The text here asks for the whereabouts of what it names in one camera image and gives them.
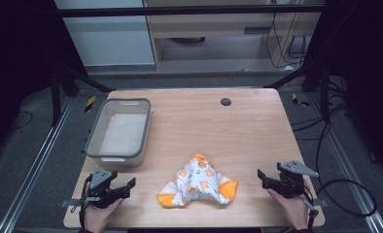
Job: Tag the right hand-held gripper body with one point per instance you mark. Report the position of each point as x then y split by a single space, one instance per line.
291 181

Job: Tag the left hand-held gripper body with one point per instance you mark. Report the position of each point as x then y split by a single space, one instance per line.
99 189

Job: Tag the white basin with grey rim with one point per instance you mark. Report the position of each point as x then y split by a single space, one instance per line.
120 132

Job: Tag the white orange floral baby garment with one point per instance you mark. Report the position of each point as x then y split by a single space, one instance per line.
197 184

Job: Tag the person's left hand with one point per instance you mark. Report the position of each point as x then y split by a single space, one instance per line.
99 216

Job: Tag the person's right hand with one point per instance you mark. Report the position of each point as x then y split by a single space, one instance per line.
292 210

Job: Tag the black yellow striped tape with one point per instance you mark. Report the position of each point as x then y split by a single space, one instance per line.
89 104
298 100

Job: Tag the grey round table grommet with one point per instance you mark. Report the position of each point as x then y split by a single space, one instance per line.
226 102

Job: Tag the black metal stand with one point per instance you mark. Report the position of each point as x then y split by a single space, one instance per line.
316 81
63 87

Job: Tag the white cabinet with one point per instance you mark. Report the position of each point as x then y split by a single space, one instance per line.
108 35

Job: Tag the light wooden shelf unit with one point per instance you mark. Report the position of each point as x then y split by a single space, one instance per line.
212 29

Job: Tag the grey metal table bracket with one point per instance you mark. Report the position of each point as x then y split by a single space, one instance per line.
70 203
321 203

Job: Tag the aluminium floor rail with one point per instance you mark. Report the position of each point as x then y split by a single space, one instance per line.
348 168
30 168

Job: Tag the black horizontal frame bar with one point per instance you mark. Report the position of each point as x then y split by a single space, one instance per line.
186 11

